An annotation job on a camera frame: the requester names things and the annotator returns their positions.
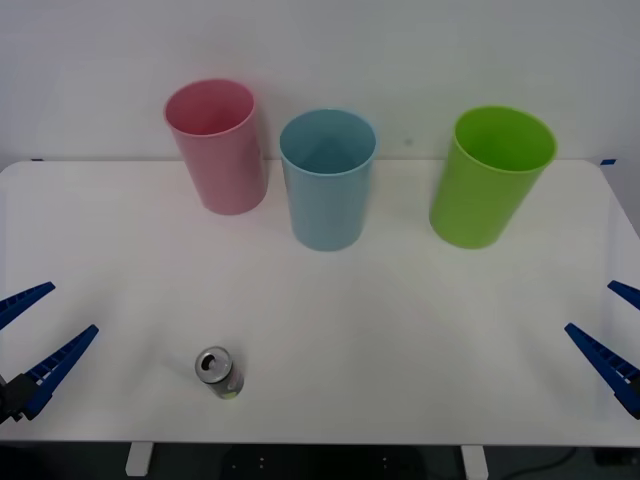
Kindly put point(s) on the green plastic bin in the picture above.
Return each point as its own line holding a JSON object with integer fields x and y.
{"x": 475, "y": 205}

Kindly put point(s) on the pink plastic bin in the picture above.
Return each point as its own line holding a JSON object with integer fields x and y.
{"x": 220, "y": 170}

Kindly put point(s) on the white table leg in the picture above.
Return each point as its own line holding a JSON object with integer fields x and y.
{"x": 474, "y": 460}
{"x": 138, "y": 459}

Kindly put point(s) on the black drink can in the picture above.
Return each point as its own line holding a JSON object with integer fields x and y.
{"x": 225, "y": 380}

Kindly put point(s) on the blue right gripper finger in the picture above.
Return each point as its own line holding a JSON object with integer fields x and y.
{"x": 607, "y": 362}
{"x": 627, "y": 292}

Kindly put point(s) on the pale blue plastic bin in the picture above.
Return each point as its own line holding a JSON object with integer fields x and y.
{"x": 325, "y": 210}

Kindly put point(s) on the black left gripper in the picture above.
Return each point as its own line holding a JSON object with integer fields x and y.
{"x": 5, "y": 400}

